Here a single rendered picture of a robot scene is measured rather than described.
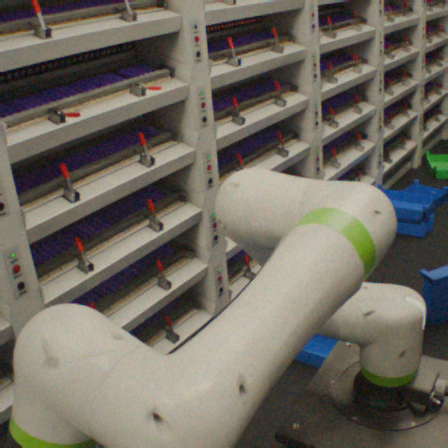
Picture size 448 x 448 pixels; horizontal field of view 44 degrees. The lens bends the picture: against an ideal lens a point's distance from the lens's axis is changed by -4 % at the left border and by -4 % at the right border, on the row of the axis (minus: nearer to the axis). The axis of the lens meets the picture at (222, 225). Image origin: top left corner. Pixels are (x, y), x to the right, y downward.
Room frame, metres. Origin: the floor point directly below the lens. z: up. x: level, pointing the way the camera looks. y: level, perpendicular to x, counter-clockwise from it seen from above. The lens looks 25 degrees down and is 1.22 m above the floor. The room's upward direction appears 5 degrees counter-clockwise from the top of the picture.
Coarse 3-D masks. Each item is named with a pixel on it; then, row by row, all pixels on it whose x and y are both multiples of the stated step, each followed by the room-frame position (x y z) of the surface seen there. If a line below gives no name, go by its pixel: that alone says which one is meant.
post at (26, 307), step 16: (0, 128) 1.10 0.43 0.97; (0, 144) 1.10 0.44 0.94; (0, 160) 1.09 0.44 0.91; (16, 192) 1.11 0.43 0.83; (16, 208) 1.10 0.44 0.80; (0, 224) 1.06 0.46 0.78; (16, 224) 1.09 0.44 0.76; (0, 240) 1.06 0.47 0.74; (16, 240) 1.09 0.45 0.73; (0, 256) 1.05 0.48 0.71; (0, 272) 1.04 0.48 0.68; (32, 272) 1.10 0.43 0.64; (0, 288) 1.04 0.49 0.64; (32, 288) 1.09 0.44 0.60; (16, 304) 1.05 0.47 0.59; (32, 304) 1.08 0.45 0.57; (16, 320) 1.04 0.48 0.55; (16, 336) 1.04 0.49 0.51
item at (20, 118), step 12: (156, 72) 1.57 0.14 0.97; (168, 72) 1.59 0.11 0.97; (120, 84) 1.45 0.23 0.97; (72, 96) 1.34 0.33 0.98; (84, 96) 1.35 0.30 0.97; (96, 96) 1.38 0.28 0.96; (36, 108) 1.25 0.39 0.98; (48, 108) 1.26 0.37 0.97; (60, 108) 1.29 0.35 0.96; (0, 120) 1.17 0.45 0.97; (12, 120) 1.18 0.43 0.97; (24, 120) 1.21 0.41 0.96
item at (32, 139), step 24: (144, 48) 1.68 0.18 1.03; (48, 72) 1.42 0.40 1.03; (120, 96) 1.43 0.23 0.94; (144, 96) 1.45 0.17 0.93; (168, 96) 1.52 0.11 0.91; (72, 120) 1.26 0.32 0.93; (96, 120) 1.31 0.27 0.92; (120, 120) 1.38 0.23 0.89; (24, 144) 1.15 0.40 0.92; (48, 144) 1.20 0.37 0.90
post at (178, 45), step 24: (192, 0) 1.62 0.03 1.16; (168, 48) 1.63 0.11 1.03; (192, 48) 1.61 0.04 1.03; (192, 72) 1.60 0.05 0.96; (192, 96) 1.59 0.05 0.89; (144, 120) 1.70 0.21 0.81; (192, 120) 1.59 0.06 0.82; (192, 168) 1.60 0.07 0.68; (216, 168) 1.65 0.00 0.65; (216, 192) 1.64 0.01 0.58; (192, 240) 1.62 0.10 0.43; (216, 264) 1.62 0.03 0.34; (192, 288) 1.63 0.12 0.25; (216, 312) 1.60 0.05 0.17
